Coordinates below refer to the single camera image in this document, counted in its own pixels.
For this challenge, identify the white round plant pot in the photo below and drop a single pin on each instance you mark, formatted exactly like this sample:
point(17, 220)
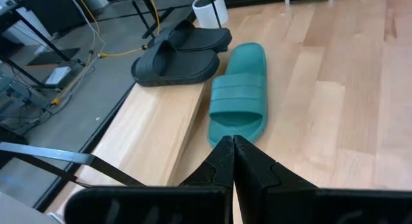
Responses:
point(209, 15)

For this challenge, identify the black rubber slide sandal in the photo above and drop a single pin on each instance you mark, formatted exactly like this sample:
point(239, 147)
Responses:
point(206, 37)
point(180, 66)

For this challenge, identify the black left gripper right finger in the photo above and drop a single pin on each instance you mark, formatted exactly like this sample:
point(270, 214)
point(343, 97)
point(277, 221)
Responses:
point(289, 204)

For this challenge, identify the small white box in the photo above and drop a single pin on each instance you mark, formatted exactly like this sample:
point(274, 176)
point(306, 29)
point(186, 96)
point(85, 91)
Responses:
point(58, 75)

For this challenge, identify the wooden shelf with black frame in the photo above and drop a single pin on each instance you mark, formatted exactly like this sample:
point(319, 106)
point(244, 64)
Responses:
point(151, 130)

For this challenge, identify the teal rubber slide sandal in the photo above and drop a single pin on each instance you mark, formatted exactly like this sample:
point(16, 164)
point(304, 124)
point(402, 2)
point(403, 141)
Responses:
point(238, 95)

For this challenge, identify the black desk leg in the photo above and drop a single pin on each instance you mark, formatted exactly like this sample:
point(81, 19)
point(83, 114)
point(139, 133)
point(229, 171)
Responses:
point(42, 40)

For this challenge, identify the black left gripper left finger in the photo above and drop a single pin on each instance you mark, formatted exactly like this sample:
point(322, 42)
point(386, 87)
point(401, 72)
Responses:
point(180, 204)

